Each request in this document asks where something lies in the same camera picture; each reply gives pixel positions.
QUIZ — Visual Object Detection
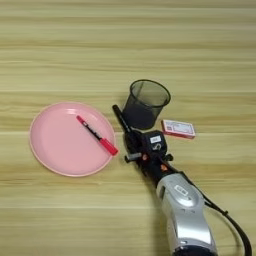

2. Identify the black marker pen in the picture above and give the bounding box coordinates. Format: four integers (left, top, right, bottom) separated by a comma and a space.
111, 104, 135, 135

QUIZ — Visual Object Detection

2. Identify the red marker pen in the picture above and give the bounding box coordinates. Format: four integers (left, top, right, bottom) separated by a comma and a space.
75, 114, 119, 157

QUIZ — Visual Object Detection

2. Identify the small black box white label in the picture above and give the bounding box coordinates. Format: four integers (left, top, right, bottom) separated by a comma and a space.
143, 130, 166, 153

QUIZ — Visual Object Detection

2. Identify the black mesh pen cup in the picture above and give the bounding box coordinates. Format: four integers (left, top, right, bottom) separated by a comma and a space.
121, 78, 172, 131

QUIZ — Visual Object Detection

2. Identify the red white card box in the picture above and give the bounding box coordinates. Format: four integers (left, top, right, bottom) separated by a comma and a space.
161, 119, 197, 140

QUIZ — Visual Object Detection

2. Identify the pink round plate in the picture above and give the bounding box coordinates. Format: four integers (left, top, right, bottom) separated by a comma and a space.
28, 101, 116, 178

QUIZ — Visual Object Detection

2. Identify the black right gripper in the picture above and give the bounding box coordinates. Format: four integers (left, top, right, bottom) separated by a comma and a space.
123, 129, 183, 188

